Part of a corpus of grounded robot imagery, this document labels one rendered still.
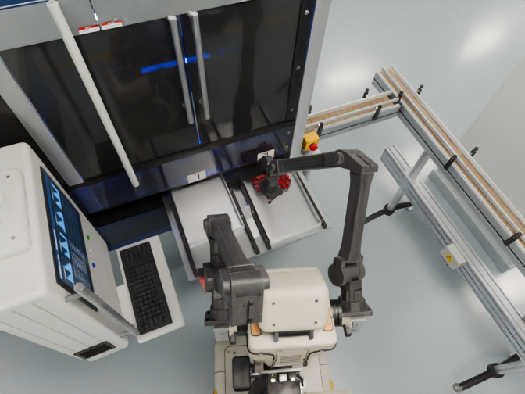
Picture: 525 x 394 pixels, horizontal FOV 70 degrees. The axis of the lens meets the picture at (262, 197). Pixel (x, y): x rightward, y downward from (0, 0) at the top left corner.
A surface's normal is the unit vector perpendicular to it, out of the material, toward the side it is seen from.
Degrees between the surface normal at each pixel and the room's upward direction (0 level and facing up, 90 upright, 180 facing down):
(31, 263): 0
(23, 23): 90
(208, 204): 0
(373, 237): 0
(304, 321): 48
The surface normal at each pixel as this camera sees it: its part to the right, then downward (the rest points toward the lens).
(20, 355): 0.04, -0.51
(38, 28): 0.38, 0.80
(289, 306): 0.08, 0.29
